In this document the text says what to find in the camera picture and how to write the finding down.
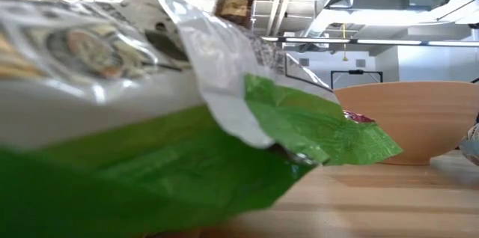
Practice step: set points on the orange plastic bowl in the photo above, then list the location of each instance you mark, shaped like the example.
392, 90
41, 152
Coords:
411, 118

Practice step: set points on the blue white ramen packet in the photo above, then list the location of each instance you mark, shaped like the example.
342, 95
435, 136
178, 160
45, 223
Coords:
471, 144

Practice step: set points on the green white food packet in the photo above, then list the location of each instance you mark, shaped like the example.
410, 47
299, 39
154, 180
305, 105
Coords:
149, 163

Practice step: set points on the yellow hanging pendant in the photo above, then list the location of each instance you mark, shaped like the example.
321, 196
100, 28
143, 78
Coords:
344, 57

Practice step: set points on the ceiling light strip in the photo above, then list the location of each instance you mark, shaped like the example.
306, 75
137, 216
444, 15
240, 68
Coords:
374, 41

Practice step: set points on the black background gantry frame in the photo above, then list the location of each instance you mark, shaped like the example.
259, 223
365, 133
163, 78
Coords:
355, 72

